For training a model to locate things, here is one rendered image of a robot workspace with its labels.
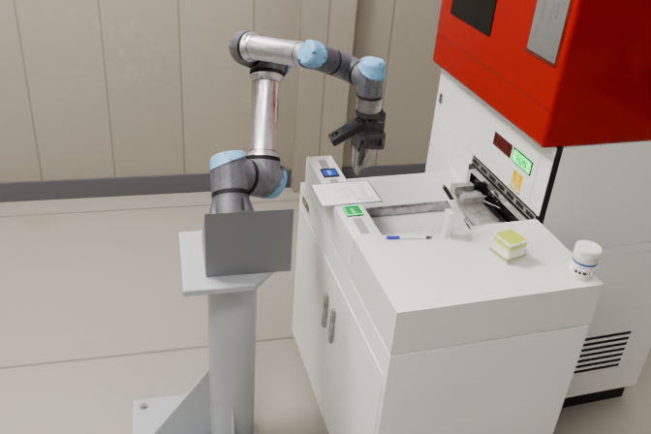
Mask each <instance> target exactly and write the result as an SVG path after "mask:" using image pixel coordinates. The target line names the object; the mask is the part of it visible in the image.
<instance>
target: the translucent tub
mask: <svg viewBox="0 0 651 434"><path fill-rule="evenodd" d="M493 235H494V237H493V241H492V245H491V247H490V249H489V250H490V253H491V254H493V255H494V256H496V257H497V258H498V259H500V260H501V261H502V262H504V263H505V264H509V263H512V262H515V261H518V260H521V259H523V257H525V249H526V246H527V242H529V241H530V240H529V239H527V238H526V237H524V236H523V235H522V234H520V233H519V232H517V231H515V230H514V229H512V228H509V229H506V230H503V231H499V232H495V233H493Z"/></svg>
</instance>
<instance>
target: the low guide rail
mask: <svg viewBox="0 0 651 434"><path fill-rule="evenodd" d="M449 208H451V206H450V204H449V202H448V201H432V202H421V203H410V204H399V205H389V206H378V207H367V208H365V209H366V210H367V212H368V213H369V215H370V217H380V216H390V215H400V214H411V213H421V212H431V211H441V210H445V209H449ZM451 209H452V208H451Z"/></svg>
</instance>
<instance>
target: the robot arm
mask: <svg viewBox="0 0 651 434"><path fill-rule="evenodd" d="M229 50H230V54H231V56H232V58H233V60H235V61H236V62H237V63H238V64H240V65H243V66H245V67H248V68H250V79H251V80H253V81H254V90H253V109H252V129H251V148H250V152H249V153H248V154H247V155H246V153H245V152H244V151H242V150H230V151H225V152H221V153H218V154H216V155H214V156H212V157H211V159H210V161H209V171H210V183H211V198H212V203H211V206H210V210H209V213H227V212H244V211H255V210H254V208H253V205H252V204H251V201H250V198H249V196H251V197H257V198H261V199H273V198H276V197H277V196H279V195H280V194H281V192H282V191H283V190H284V188H285V186H286V183H287V172H286V171H285V169H284V168H283V167H282V166H280V161H281V158H280V157H279V155H278V154H277V153H276V144H277V122H278V101H279V83H280V82H281V81H282V80H283V79H284V76H285V75H286V74H287V73H288V72H289V69H290V68H291V67H292V66H295V67H300V68H305V69H311V70H316V71H319V72H322V73H325V74H327V75H330V76H333V77H336V78H340V79H343V80H345V81H347V82H348V83H350V84H352V85H354V86H357V91H356V116H357V118H355V119H353V120H352V121H350V122H348V123H347V124H345V125H343V126H342V127H340V128H338V129H337V130H335V131H333V132H332V133H330V134H328V137H329V139H330V141H331V143H332V144H333V145H334V146H336V145H338V144H340V143H341V142H343V141H345V140H347V139H349V138H350V137H352V140H351V154H352V164H353V170H354V172H355V174H356V175H359V173H360V171H361V170H362V169H365V168H368V167H371V166H373V165H374V164H375V160H374V159H371V155H370V154H369V152H368V151H367V150H365V149H370V150H372V149H377V150H381V149H384V147H385V139H386V133H385V132H384V129H385V120H386V113H385V112H384V111H383V109H382V108H381V107H382V100H383V90H384V82H385V77H386V62H385V61H384V60H383V59H381V58H379V57H374V56H367V57H363V58H361V59H358V58H356V57H353V56H352V55H351V54H349V53H346V52H342V51H340V50H337V49H335V48H332V47H330V46H326V45H324V44H322V43H320V42H318V41H313V40H306V41H305V42H303V41H295V40H288V39H280V38H273V37H267V36H264V35H262V34H259V33H257V32H255V31H251V30H240V31H238V32H236V33H234V34H233V35H232V37H231V39H230V43H229ZM383 140H384V142H383Z"/></svg>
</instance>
